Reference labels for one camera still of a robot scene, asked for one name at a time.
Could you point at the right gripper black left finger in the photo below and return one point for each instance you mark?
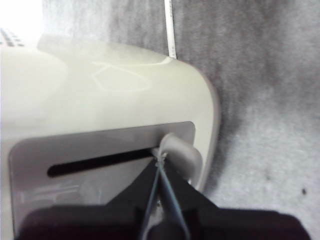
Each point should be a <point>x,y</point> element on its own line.
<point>100,222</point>

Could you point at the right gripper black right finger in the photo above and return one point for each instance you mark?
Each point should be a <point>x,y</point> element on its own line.
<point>225,225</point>

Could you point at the grey toaster lever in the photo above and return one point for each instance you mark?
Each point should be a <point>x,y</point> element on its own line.
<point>182,155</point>

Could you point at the cream two-slot toaster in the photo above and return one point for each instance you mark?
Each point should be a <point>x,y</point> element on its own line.
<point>100,100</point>

